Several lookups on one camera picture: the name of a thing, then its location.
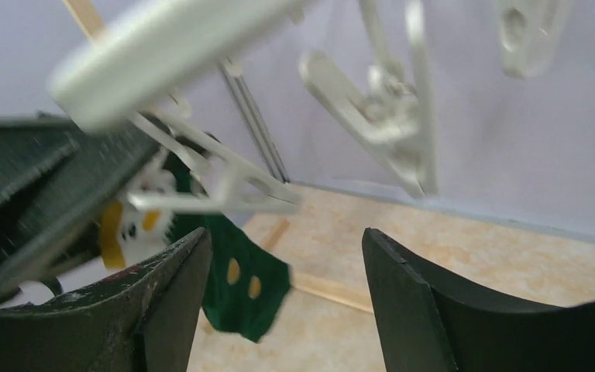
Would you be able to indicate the green dotted sock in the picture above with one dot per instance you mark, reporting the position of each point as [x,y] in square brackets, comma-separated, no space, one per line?
[246,285]

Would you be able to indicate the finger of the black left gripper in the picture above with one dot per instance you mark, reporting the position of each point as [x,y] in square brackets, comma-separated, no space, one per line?
[54,182]

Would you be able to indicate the white hanger clip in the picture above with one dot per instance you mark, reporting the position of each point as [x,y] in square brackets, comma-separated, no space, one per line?
[398,133]
[232,185]

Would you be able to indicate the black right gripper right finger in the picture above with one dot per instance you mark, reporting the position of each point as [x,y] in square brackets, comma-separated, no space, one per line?
[432,319]

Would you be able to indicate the white plastic clip hanger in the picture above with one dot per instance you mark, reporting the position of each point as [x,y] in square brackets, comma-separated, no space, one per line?
[157,45]

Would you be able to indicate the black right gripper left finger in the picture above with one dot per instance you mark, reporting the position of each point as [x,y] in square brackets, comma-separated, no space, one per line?
[142,318]

